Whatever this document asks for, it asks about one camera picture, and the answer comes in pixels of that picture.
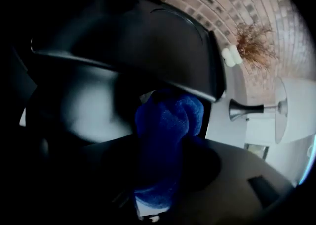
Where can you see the orange plant in white pot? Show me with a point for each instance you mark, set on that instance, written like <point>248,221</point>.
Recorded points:
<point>254,46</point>

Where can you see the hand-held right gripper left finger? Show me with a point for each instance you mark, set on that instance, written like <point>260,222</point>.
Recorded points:
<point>81,194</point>

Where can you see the blue cloth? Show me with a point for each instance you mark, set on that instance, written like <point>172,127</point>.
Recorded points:
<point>168,125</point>

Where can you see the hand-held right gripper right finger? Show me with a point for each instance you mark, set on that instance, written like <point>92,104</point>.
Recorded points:
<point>234,194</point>

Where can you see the white table lamp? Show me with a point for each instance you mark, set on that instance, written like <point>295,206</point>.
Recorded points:
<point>301,110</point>

